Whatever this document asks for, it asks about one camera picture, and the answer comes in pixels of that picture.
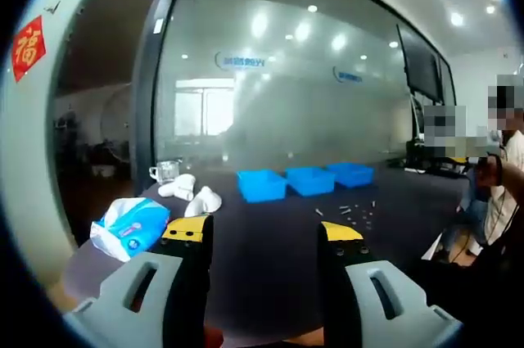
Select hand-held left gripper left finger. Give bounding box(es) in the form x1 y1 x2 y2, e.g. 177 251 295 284
64 214 215 348

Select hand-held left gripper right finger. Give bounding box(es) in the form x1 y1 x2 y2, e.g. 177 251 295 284
318 220 463 348

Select blue plastic bin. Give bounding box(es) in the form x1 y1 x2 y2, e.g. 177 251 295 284
236 169 287 204
285 165 337 197
326 161 376 190

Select small nuts and washers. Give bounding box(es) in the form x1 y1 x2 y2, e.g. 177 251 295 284
314 200 377 228

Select person's left hand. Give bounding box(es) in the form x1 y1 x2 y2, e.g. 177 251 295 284
203 321 225 348

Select black monitor stand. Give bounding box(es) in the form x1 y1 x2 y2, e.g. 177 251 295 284
407 93 427 169

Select white paper sheet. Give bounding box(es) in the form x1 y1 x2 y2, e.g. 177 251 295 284
421 233 451 261

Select blue white tissue packet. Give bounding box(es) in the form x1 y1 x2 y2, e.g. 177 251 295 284
89 197 171 263

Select large black monitor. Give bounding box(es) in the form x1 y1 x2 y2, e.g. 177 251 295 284
395 23 443 102

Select clear glass mug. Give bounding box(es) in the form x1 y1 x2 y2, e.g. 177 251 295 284
148 159 181 184

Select blue glass logo sticker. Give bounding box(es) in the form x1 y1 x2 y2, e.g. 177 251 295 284
332 65 365 84
215 51 267 73

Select red diamond paper decoration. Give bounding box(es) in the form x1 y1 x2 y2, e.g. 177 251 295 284
11 15 47 83

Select dark door frame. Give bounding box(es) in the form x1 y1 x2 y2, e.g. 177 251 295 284
131 0 197 197

